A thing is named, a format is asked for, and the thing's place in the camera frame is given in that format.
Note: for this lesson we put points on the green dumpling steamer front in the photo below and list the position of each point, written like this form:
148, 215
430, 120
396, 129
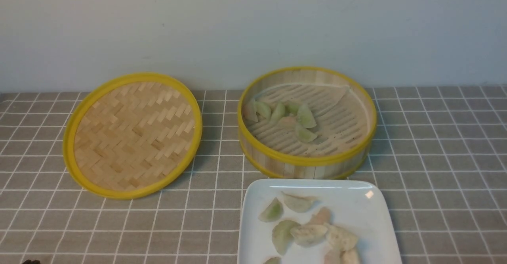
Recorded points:
303, 134

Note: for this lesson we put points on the green dumpling plate left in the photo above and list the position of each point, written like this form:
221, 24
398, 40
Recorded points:
272, 212

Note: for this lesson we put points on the pale dumpling plate top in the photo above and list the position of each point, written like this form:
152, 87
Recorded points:
297, 203

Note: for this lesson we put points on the white square plate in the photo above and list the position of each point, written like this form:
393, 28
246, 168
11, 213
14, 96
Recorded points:
355, 205

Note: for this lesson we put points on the pink dumpling plate centre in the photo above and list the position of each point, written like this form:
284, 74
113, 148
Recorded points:
321, 217

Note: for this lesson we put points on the pink dumpling plate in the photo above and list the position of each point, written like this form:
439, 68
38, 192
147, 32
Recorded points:
333, 256
321, 217

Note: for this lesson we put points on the large green dumpling plate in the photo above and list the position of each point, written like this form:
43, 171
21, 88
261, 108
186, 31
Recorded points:
281, 236

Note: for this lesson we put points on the beige dumpling plate centre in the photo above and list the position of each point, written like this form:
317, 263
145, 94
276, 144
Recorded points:
309, 234

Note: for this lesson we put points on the beige dumpling plate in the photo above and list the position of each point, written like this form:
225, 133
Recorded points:
309, 234
350, 257
340, 238

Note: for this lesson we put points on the green dumpling plate bottom edge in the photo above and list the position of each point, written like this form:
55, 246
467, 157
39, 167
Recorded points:
273, 260

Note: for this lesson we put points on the pink dumpling plate bottom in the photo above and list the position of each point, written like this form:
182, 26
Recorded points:
333, 256

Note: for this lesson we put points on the beige dumpling plate bottom right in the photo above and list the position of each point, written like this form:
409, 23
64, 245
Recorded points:
350, 257

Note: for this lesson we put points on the pale pink dumpling in steamer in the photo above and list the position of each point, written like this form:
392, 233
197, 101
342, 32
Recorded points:
249, 111

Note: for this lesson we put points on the pink dumpling steamer centre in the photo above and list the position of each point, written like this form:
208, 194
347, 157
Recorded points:
287, 122

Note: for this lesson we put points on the green dumpling steamer back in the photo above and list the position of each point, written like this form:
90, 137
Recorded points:
292, 107

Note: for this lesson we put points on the bamboo steamer basket yellow rim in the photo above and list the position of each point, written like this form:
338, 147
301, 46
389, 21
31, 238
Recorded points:
279, 165

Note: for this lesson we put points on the bamboo steamer lid yellow rim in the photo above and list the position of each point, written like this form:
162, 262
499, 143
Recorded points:
132, 136

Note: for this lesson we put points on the dark object bottom left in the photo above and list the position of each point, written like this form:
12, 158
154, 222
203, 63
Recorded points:
31, 261

